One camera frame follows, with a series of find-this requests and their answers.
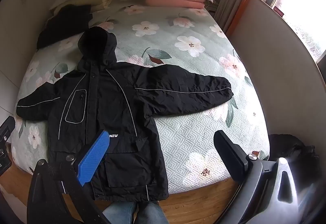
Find black hooded jacket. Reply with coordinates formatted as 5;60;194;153
16;27;234;201

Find person's blue jeans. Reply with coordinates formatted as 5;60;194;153
102;201;170;224

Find small red box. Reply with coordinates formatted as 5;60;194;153
272;6;286;18

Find cream folded quilt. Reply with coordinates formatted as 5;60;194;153
55;0;116;13

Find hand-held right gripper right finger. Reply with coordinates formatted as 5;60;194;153
213;130;307;224

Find pink folded blanket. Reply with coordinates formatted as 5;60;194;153
144;0;207;10

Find dark cloth pile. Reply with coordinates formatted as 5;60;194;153
269;134;319;189

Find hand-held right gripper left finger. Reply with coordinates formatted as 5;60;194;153
27;129;110;224

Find floral quilted bedspread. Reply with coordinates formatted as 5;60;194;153
10;0;271;195

